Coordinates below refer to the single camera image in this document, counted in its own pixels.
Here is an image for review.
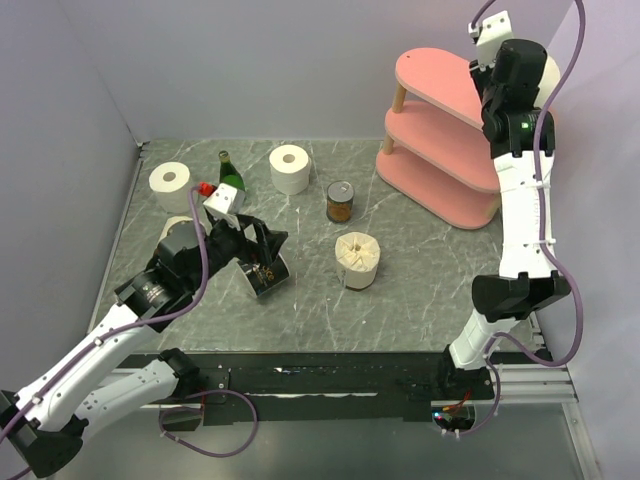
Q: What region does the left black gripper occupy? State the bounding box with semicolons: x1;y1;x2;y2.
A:
185;212;287;291

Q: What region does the white paper towel roll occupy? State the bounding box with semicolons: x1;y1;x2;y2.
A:
534;55;561;109
149;161;193;214
269;145;311;196

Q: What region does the cream paper roll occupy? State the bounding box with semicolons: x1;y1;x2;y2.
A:
334;232;381;291

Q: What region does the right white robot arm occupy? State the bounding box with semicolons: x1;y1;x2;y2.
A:
436;39;571;399

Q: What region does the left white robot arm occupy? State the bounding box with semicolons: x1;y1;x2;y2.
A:
1;215;288;478

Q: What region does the pink three-tier shelf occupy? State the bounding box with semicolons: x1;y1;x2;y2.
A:
376;48;499;230

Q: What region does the black wrapped paper roll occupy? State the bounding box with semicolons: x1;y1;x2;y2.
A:
236;254;290;298

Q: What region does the green glass bottle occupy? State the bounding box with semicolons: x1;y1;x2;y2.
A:
218;150;246;205

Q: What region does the brown glass jar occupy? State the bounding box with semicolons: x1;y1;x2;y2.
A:
326;180;355;223

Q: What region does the printed wrapped paper roll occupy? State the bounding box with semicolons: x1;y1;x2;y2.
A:
158;215;197;244

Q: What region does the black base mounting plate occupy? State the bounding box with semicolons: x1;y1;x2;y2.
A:
114;349;506;434

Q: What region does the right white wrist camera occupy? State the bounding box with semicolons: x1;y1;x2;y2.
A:
468;10;514;69

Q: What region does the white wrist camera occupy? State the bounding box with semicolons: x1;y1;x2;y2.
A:
203;183;245;218
468;10;514;69

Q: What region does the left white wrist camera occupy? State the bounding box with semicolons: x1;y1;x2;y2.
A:
203;183;245;218

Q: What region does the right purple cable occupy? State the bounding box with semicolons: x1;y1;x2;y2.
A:
439;0;587;441

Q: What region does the purple cable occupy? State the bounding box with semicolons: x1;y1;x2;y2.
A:
439;0;587;441
0;183;261;480

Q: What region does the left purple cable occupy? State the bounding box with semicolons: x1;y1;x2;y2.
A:
0;183;261;480

